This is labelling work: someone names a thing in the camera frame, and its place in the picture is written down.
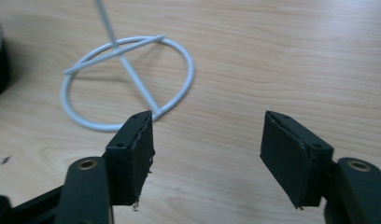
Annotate white cable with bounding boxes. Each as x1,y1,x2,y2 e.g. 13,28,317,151
60,0,196,133

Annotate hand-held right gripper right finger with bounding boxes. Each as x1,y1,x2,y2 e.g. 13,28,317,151
260,110,335,209

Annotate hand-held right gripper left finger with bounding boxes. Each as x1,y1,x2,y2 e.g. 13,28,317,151
102,109,156,207

